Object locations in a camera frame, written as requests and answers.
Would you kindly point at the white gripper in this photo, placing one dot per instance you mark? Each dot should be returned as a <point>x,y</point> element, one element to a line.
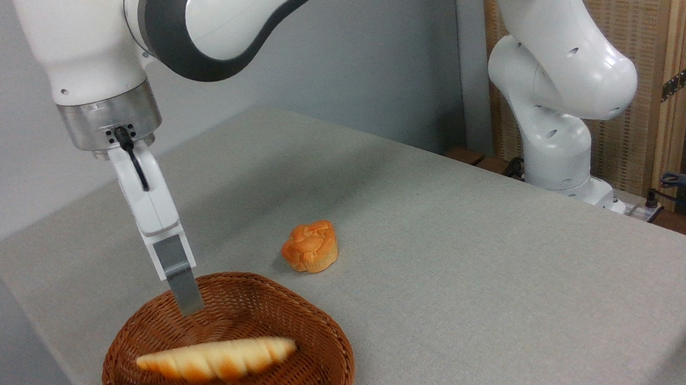
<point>153,206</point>

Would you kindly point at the long pale twisted bread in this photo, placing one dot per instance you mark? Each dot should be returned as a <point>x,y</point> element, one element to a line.
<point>217,360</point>

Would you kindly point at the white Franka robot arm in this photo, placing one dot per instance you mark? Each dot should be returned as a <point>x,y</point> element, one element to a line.
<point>85,41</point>

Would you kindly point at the orange muffin shaped bread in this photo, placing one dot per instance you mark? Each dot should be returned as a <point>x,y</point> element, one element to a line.
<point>309,247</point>

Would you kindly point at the brown wooden floor block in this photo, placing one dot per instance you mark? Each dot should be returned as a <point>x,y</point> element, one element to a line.
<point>465,155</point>

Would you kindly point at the white power strip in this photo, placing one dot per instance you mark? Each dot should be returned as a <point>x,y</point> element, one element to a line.
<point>643,207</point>

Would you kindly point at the dark metal screen hinge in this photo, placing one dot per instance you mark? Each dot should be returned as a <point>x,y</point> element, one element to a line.
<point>679,82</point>

